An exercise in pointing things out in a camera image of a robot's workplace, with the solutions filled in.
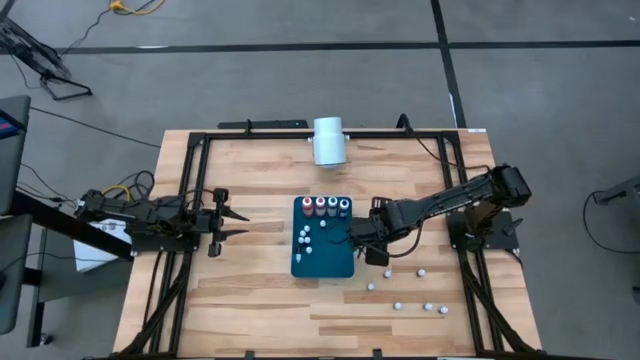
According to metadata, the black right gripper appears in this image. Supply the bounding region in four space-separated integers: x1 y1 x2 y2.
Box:
348 197 394 267

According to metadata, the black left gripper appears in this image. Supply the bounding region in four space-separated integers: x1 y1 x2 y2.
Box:
192 187 250 258

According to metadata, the blue plastic bin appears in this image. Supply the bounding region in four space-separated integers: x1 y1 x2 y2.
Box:
290 195 355 280

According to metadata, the white cylindrical lamp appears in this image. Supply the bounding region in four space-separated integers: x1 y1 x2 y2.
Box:
306 116 351 169

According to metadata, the black power strip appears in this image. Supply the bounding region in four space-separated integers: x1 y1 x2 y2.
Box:
217 118 310 130

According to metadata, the grey metal stand foot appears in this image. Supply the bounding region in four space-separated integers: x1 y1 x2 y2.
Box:
593 173 640 206

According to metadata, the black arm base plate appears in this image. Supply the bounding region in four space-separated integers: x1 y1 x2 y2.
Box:
124 227 202 254
447 209 521 253

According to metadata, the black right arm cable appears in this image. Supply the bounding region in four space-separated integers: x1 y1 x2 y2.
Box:
396 112 494 174

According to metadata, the yellow coiled cable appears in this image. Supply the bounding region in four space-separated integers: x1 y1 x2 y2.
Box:
101 183 132 200

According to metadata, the black desk frame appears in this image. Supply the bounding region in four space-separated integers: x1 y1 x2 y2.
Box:
9 189 135 349

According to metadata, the black floor cable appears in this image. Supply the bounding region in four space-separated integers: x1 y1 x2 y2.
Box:
581 188 640 255
28 106 162 150

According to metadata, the yellow extension cable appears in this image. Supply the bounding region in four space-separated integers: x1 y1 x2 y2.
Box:
108 0 167 16

